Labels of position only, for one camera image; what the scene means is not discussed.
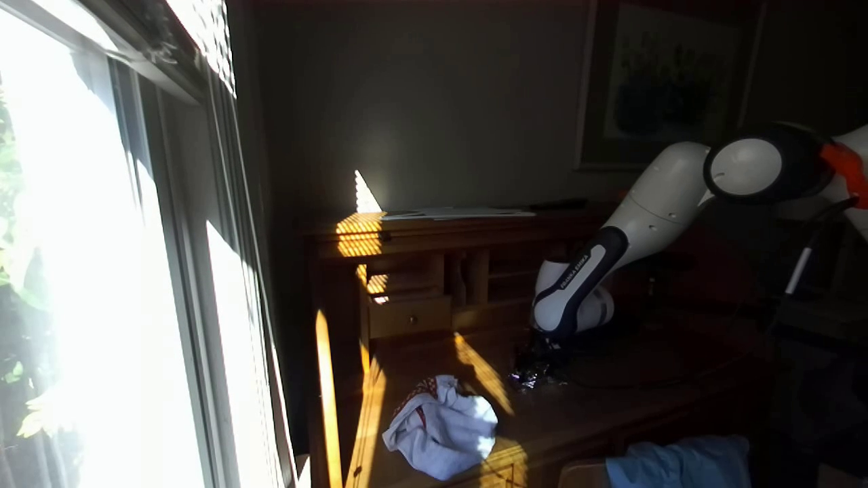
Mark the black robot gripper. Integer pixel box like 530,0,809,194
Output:
521,333,567,373

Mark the foil piece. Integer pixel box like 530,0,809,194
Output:
510,365,550,390

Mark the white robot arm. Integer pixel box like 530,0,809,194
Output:
514,121,868,386

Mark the small wooden drawer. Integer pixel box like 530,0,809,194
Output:
365,296,450,338

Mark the crumpled white cloth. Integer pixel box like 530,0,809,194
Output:
382,373,500,481

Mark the wooden roll-top desk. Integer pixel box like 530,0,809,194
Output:
310,205,771,488

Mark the blue cloth on chair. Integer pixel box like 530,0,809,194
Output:
605,435,751,488

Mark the framed wall picture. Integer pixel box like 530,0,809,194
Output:
576,0,761,169

